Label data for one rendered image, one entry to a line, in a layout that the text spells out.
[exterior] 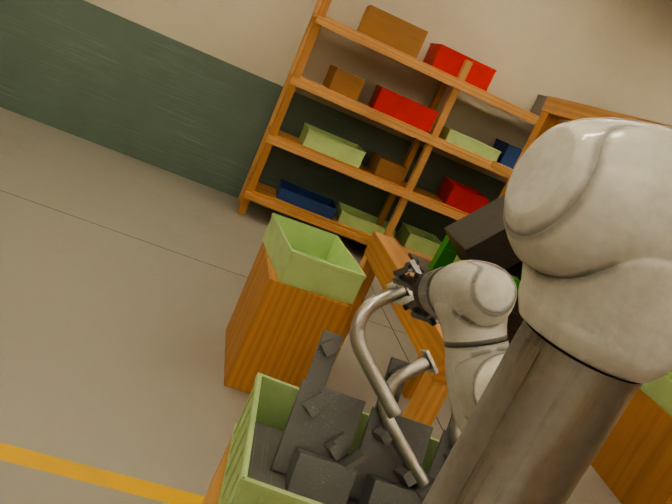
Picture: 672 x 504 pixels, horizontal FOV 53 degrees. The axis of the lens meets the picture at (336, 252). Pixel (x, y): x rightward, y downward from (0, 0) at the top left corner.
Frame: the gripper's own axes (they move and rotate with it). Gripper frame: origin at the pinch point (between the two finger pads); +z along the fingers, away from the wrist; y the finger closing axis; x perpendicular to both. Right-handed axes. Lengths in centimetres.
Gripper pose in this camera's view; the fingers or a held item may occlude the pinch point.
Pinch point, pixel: (400, 291)
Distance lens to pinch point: 141.3
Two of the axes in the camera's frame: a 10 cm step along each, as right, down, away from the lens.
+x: -8.9, 3.9, -2.5
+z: -2.5, 0.5, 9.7
